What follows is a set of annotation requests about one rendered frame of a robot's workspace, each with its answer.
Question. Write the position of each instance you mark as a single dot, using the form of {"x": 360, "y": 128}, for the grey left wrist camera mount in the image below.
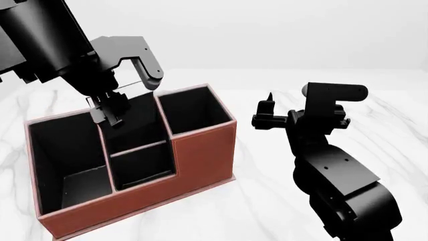
{"x": 133, "y": 54}

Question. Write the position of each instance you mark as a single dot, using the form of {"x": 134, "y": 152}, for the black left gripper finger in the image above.
{"x": 99, "y": 111}
{"x": 117, "y": 106}

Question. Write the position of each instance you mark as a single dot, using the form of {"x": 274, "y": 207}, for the brown leather desk caddy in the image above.
{"x": 187, "y": 155}

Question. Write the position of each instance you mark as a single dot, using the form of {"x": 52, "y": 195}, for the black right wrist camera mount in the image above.
{"x": 329, "y": 94}

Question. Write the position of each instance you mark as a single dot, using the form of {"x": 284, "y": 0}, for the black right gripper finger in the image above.
{"x": 267, "y": 121}
{"x": 267, "y": 105}

